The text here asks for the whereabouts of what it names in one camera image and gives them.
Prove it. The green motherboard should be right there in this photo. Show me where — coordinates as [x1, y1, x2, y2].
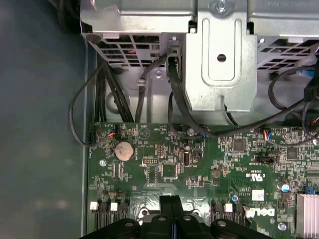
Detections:
[87, 121, 319, 239]

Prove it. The round coin battery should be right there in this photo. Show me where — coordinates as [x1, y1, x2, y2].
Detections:
[114, 140, 135, 161]

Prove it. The RAM slot with black clips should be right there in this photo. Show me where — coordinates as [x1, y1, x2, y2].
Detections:
[99, 202, 110, 225]
[212, 203, 223, 220]
[119, 202, 130, 221]
[233, 204, 245, 222]

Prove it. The silver chipset heatsink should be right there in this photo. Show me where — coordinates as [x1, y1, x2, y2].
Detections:
[296, 193, 319, 239]

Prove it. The flat black data cable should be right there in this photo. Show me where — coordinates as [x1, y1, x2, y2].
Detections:
[167, 53, 319, 137]

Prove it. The RAM slot with white clips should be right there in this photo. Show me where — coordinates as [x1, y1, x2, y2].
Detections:
[109, 202, 119, 224]
[89, 201, 100, 226]
[223, 203, 234, 221]

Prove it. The thin black looped cable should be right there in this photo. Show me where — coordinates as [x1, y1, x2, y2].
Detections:
[68, 37, 118, 146]

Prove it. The metal drive cage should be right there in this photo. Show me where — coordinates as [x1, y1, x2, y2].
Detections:
[79, 0, 319, 125]

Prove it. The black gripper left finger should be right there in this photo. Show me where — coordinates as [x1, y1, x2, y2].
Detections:
[83, 196, 172, 239]

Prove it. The thick black cable bundle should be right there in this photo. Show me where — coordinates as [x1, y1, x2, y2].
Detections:
[94, 56, 133, 122]

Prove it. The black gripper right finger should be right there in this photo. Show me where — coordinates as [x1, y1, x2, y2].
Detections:
[171, 196, 274, 239]

